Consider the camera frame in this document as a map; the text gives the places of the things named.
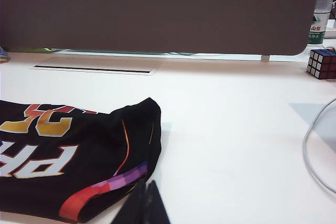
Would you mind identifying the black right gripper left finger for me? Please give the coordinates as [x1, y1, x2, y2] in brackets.
[112, 178, 148, 224]

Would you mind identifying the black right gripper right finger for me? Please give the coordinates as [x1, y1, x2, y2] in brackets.
[146, 180, 172, 224]

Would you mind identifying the black basketball jersey number 35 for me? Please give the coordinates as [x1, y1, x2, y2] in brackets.
[0, 97, 162, 224]

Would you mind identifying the taupe fabric desk partition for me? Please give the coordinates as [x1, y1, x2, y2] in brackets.
[0, 0, 323, 56]

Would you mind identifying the Rubik's cube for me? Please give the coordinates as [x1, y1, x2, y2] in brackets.
[306, 48, 336, 80]

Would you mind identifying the clear plastic water bottle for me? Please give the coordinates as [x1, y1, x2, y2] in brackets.
[307, 0, 334, 46]

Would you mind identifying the white cable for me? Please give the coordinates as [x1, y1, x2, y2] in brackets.
[302, 100, 336, 204]

